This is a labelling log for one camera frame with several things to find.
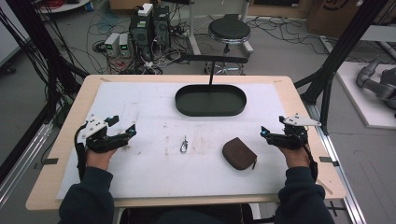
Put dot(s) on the white table mat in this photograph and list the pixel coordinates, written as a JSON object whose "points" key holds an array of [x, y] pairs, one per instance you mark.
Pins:
{"points": [[155, 177]]}

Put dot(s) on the white round table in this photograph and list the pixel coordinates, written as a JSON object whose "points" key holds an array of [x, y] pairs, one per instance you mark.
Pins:
{"points": [[62, 6]]}

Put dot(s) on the white platform board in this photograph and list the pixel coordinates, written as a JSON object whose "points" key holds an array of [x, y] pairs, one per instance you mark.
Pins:
{"points": [[358, 102]]}

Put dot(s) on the white small box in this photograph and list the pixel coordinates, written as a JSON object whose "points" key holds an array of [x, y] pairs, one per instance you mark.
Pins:
{"points": [[145, 9]]}

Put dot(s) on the silver metal key clip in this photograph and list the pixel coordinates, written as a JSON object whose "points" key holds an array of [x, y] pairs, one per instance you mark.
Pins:
{"points": [[184, 146]]}

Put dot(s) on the grey bench power supply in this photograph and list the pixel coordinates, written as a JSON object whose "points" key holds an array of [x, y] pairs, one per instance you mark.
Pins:
{"points": [[112, 43], [124, 45]]}

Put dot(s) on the black metal frame post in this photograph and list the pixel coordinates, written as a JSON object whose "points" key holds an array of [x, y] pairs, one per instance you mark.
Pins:
{"points": [[40, 46], [342, 49]]}

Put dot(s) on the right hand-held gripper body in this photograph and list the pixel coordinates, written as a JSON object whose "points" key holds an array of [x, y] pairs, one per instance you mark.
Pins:
{"points": [[292, 138]]}

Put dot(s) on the aluminium rail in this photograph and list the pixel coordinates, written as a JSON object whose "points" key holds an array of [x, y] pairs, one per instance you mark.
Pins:
{"points": [[345, 174], [21, 161]]}

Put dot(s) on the black computer tower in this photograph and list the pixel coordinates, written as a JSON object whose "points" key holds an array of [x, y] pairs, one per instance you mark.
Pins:
{"points": [[161, 26], [140, 34]]}

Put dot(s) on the person's right hand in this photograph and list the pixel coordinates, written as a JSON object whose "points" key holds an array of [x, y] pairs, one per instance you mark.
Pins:
{"points": [[295, 158]]}

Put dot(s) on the white metal table frame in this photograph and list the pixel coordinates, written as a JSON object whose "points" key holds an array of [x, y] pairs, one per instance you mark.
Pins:
{"points": [[194, 37]]}

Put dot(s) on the brown cardboard box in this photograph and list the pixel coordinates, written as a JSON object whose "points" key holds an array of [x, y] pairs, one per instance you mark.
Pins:
{"points": [[342, 15]]}

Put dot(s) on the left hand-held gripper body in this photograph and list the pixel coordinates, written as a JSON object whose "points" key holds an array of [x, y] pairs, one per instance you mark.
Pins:
{"points": [[96, 140]]}

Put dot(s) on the black tape strip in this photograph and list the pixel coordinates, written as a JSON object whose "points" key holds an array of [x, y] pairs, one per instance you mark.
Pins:
{"points": [[328, 160], [49, 161]]}

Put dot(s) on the brown zip pouch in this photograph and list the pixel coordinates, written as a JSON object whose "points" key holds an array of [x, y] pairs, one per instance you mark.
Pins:
{"points": [[238, 154]]}

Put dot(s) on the black round stool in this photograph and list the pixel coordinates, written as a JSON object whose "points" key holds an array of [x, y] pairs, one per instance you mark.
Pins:
{"points": [[229, 29]]}

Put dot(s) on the black hanger stand with tray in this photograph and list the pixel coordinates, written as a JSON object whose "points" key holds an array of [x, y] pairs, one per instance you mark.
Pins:
{"points": [[210, 102]]}

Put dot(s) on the person's left hand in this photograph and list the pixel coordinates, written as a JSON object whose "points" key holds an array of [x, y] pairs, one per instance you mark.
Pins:
{"points": [[98, 159]]}

